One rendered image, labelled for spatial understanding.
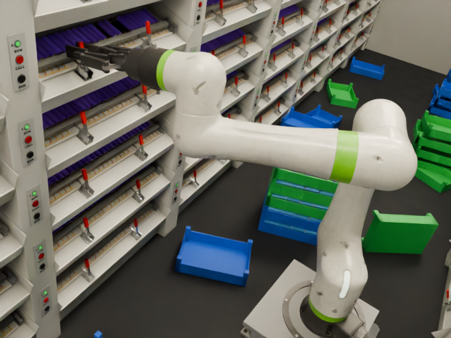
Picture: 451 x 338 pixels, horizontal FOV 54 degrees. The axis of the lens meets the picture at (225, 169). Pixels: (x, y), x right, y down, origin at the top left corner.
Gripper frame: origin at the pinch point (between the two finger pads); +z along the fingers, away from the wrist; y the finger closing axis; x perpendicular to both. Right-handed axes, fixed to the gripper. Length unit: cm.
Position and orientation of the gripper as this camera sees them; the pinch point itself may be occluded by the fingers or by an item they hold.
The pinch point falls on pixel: (82, 51)
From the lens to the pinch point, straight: 119.5
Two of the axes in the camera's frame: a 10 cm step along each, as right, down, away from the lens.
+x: 0.3, -8.5, -5.2
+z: -8.7, -2.7, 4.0
